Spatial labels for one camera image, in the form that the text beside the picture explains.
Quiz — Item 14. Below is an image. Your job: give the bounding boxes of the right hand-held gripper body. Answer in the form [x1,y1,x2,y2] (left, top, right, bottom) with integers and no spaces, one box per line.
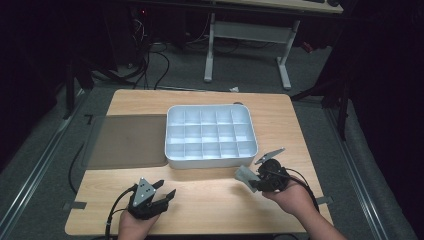
[254,147,292,193]

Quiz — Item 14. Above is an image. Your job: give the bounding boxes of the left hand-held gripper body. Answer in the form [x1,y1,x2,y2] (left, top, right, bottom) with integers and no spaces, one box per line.
[127,177,168,220]

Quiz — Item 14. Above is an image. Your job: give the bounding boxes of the grey sock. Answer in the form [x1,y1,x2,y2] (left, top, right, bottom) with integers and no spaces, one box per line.
[234,165,260,193]

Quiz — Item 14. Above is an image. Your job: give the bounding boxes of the white compartment storage box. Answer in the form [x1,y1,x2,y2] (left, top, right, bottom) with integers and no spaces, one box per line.
[164,104,259,170]

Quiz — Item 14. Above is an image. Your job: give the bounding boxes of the person's left hand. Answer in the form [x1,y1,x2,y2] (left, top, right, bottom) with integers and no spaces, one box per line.
[118,209,160,240]

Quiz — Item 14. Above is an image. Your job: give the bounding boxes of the person's right hand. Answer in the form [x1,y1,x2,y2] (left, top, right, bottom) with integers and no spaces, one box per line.
[261,180,318,218]

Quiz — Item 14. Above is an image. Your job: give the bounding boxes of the dark translucent mat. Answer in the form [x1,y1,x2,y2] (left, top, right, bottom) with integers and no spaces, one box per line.
[79,114,169,171]

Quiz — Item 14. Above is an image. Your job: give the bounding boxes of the black metal stand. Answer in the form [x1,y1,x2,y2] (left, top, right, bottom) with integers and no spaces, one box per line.
[62,59,95,120]
[289,74,352,141]

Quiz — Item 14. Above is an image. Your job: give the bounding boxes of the desk with white legs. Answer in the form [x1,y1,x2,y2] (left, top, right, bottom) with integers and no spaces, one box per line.
[133,0,344,91]

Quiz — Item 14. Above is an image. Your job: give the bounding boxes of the left hand-held gripper cable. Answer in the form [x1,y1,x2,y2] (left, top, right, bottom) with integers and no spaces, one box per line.
[104,184,139,240]

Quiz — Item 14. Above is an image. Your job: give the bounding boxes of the hand-held gripper cable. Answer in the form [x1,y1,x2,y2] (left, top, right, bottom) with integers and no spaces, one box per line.
[284,167,321,214]
[104,184,139,240]

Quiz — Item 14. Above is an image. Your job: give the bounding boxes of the right hand-held gripper cable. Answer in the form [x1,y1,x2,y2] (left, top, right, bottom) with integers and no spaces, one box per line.
[284,167,321,214]

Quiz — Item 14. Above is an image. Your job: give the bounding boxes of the thin black cable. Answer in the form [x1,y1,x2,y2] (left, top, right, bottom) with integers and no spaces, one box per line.
[68,143,85,195]

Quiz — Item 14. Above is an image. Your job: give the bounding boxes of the metal floor rail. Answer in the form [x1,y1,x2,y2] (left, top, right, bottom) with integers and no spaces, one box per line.
[324,106,390,240]
[0,89,88,232]

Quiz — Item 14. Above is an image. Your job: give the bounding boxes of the black floor cable bundle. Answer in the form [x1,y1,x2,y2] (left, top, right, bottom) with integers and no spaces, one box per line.
[89,9,171,90]

